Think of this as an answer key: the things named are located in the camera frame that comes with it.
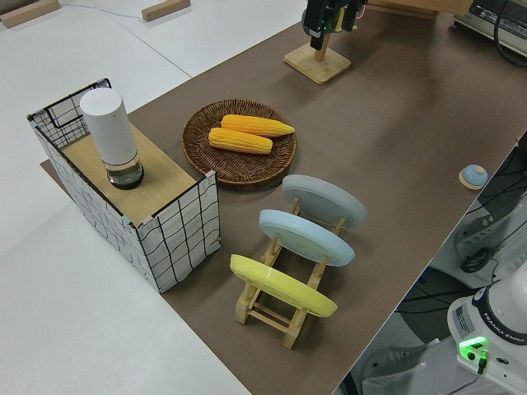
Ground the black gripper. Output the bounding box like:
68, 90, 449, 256
307, 0, 358, 49

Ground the dark blue mug yellow inside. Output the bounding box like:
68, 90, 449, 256
301, 6, 347, 37

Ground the wooden mug tree stand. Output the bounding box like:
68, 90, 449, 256
283, 32, 352, 86

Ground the brown table mat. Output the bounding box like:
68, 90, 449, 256
40, 0, 527, 395

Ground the light wooden cabinet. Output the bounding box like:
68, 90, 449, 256
436, 0, 474, 14

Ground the yellow corn cob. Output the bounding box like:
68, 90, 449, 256
208, 127, 274, 156
221, 114, 296, 138

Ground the white toaster oven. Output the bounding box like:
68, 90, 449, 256
452, 0, 527, 42

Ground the plain wooden block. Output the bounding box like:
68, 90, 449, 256
0, 0, 61, 29
142, 0, 192, 21

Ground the grey plate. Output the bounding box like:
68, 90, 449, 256
282, 174, 368, 231

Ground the brown wicker basket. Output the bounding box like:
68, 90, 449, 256
181, 98, 298, 187

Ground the small blue call bell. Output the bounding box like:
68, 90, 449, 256
458, 164, 489, 190

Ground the light blue plate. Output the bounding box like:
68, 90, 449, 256
259, 209, 356, 268

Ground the white cylindrical bottle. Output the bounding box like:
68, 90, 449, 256
79, 89, 145, 190

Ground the yellow plate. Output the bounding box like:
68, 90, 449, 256
229, 253, 339, 318

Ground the wooden plate rack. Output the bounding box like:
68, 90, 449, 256
234, 197, 347, 350

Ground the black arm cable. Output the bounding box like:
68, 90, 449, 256
492, 0, 527, 70

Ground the wire grid wooden shelf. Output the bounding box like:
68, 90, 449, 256
27, 77, 222, 294

